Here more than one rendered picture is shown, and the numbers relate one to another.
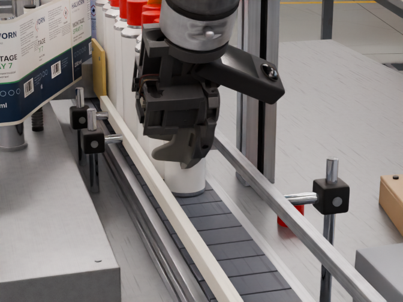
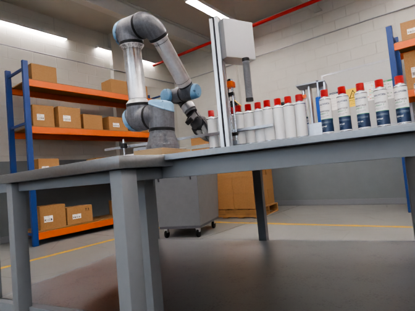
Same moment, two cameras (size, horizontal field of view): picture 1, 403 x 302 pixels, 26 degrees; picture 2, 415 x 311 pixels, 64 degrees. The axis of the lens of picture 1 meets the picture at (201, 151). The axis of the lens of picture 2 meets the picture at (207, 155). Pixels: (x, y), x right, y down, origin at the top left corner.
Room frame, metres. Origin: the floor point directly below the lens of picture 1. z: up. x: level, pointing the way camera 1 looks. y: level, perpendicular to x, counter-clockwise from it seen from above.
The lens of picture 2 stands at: (2.16, -1.30, 0.75)
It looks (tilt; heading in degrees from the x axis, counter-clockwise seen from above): 3 degrees up; 132
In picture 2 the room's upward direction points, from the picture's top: 5 degrees counter-clockwise
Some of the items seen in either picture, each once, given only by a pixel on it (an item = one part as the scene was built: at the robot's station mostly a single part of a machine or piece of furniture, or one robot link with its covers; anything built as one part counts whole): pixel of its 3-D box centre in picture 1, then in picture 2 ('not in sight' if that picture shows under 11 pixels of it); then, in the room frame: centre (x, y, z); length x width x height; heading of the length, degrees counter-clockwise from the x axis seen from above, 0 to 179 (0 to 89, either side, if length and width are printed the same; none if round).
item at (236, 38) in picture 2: not in sight; (234, 42); (1.22, 0.00, 1.38); 0.17 x 0.10 x 0.19; 71
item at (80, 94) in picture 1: (92, 126); not in sight; (1.24, 0.16, 0.89); 0.06 x 0.03 x 0.12; 106
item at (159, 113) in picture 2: not in sight; (160, 114); (1.00, -0.32, 1.04); 0.13 x 0.12 x 0.14; 9
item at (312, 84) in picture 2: not in sight; (311, 84); (1.48, 0.26, 1.14); 0.14 x 0.11 x 0.01; 16
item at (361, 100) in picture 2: not in sight; (362, 106); (1.71, 0.22, 0.98); 0.05 x 0.05 x 0.20
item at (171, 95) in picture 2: not in sight; (173, 95); (0.86, -0.10, 1.18); 0.11 x 0.11 x 0.08; 9
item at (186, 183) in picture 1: (184, 111); (212, 129); (1.01, 0.02, 0.98); 0.05 x 0.05 x 0.20
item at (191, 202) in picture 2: not in sight; (187, 195); (-0.95, 1.68, 0.48); 0.89 x 0.63 x 0.96; 113
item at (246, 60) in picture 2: not in sight; (247, 79); (1.28, 0.00, 1.18); 0.04 x 0.04 x 0.21
